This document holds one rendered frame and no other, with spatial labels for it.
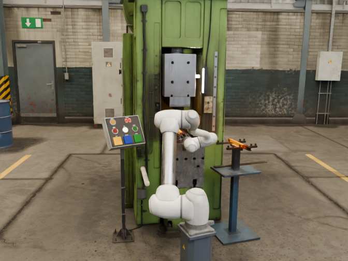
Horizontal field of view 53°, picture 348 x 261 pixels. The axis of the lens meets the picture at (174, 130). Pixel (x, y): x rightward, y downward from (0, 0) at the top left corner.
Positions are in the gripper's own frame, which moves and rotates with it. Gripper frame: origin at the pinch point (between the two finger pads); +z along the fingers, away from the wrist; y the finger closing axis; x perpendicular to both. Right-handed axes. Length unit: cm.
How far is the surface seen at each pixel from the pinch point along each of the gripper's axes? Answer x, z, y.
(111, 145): -1, -23, -68
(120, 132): 8, -13, -60
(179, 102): 30.3, 7.0, -2.9
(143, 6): 117, 23, -36
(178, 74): 57, 9, -4
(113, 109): -82, 543, -63
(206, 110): 20.5, 18.5, 27.2
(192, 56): 73, 9, 9
